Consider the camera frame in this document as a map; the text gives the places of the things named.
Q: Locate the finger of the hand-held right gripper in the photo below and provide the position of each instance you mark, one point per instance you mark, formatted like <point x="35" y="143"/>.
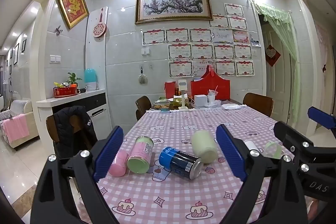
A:
<point x="321" y="117"/>
<point x="291" y="136"/>

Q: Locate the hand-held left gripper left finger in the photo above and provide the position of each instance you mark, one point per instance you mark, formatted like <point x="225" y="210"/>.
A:
<point x="109" y="153"/>

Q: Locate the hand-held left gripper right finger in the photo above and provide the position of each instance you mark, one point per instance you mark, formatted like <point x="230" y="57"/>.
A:
<point x="231" y="154"/>

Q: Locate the small pink cup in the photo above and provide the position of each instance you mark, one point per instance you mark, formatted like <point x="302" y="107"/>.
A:
<point x="118" y="165"/>

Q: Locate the clear green cup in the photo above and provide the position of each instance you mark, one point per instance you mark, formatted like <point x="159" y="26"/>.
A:
<point x="273" y="150"/>

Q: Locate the pale green cup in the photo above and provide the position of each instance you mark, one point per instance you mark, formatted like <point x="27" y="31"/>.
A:
<point x="204" y="146"/>

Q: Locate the pink and green cup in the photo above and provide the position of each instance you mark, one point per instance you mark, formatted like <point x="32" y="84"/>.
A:
<point x="140" y="154"/>

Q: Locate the white cup with straws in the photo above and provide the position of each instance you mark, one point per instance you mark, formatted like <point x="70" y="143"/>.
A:
<point x="212" y="98"/>

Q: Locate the small white bottle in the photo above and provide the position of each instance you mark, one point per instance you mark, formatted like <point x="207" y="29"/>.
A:
<point x="249" y="146"/>

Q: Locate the black jacket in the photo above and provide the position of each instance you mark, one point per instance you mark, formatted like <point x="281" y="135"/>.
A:
<point x="76" y="132"/>

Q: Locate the brown wooden chair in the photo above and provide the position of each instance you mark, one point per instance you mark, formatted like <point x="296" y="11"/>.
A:
<point x="258" y="104"/>
<point x="50" y="127"/>
<point x="143" y="106"/>

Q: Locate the white plastic packet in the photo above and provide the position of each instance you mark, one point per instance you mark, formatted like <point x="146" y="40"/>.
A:
<point x="231" y="106"/>

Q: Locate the blue and black can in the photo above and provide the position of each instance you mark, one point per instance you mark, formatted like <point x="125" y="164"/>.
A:
<point x="178" y="162"/>

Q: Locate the white door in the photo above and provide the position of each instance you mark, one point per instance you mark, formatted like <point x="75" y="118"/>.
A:
<point x="275" y="82"/>

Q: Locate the white counter cabinet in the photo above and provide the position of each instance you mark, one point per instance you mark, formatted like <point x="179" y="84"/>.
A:
<point x="78" y="103"/>

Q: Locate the white square box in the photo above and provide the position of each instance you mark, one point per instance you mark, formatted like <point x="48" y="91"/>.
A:
<point x="200" y="101"/>

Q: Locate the pink checked tablecloth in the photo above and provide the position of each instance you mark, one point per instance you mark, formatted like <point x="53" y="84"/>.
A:
<point x="178" y="200"/>

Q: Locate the clear food container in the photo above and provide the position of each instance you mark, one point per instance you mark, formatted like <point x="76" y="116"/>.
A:
<point x="161" y="104"/>

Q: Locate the red gift bag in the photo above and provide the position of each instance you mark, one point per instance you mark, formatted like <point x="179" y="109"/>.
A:
<point x="210" y="85"/>

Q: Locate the blue and white humidifier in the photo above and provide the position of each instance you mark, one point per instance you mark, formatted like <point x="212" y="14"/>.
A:
<point x="91" y="78"/>

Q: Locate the white phone stand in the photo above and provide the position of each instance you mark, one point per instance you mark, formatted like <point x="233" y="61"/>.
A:
<point x="183" y="92"/>

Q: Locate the red diamond door decoration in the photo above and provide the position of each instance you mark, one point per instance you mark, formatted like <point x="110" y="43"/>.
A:
<point x="272" y="54"/>

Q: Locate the potted green plant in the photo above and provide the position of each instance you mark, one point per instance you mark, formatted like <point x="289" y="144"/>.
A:
<point x="73" y="81"/>

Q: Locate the green lace door curtain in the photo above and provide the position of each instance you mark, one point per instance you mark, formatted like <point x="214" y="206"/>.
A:
<point x="284" y="37"/>

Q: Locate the small red box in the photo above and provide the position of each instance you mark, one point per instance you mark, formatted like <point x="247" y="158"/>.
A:
<point x="169" y="89"/>

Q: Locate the beige sofa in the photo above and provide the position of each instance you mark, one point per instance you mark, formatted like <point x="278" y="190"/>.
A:
<point x="22" y="129"/>

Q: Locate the pink blanket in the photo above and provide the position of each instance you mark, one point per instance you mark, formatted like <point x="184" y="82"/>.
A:
<point x="15" y="128"/>

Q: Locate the gold framed red picture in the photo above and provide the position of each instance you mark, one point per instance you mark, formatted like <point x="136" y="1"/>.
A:
<point x="72" y="7"/>

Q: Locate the framed blossom painting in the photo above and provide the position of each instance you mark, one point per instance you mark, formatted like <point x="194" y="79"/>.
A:
<point x="173" y="3"/>

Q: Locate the hanging white wall brush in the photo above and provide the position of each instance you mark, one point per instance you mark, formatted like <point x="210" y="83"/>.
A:
<point x="142" y="79"/>

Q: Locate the wall of framed certificates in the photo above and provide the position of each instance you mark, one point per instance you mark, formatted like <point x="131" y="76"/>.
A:
<point x="202" y="52"/>

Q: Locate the white wall socket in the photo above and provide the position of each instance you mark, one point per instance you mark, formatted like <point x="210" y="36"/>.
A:
<point x="145" y="51"/>

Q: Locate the white double light switch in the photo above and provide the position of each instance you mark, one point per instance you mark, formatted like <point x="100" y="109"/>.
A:
<point x="55" y="59"/>

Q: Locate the round pink wall ornament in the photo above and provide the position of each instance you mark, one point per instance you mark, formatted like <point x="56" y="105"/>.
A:
<point x="99" y="28"/>

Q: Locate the butterfly wall decoration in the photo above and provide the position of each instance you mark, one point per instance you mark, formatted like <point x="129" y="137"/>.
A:
<point x="58" y="29"/>

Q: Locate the black wall picture frame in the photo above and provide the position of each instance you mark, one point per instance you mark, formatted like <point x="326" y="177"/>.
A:
<point x="16" y="50"/>
<point x="24" y="45"/>

